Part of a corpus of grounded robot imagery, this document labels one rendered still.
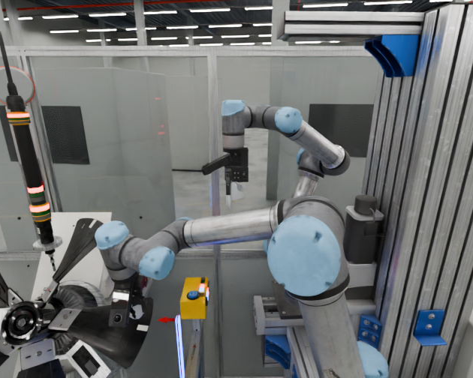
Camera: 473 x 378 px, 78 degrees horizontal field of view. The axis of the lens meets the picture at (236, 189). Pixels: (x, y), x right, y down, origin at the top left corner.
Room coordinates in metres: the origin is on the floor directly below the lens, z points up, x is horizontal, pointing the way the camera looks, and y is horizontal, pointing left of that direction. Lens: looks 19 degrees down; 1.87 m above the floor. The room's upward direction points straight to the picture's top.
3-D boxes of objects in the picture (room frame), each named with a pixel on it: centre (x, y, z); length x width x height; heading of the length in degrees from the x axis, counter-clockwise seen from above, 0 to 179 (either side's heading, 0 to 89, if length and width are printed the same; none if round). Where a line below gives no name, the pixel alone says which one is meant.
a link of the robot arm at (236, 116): (0.99, 0.01, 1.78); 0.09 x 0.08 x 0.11; 125
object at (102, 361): (0.77, 0.48, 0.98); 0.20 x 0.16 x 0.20; 1
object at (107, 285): (1.31, 0.73, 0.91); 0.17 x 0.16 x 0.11; 1
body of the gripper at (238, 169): (0.99, 0.00, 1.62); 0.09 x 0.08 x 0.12; 91
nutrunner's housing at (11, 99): (0.74, 0.53, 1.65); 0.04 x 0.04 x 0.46
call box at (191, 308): (1.04, 0.18, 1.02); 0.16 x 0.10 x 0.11; 1
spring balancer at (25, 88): (1.32, 0.95, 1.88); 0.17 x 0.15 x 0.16; 91
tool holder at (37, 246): (0.75, 0.54, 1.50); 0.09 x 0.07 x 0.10; 36
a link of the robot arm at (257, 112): (1.04, -0.08, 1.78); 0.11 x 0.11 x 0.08; 35
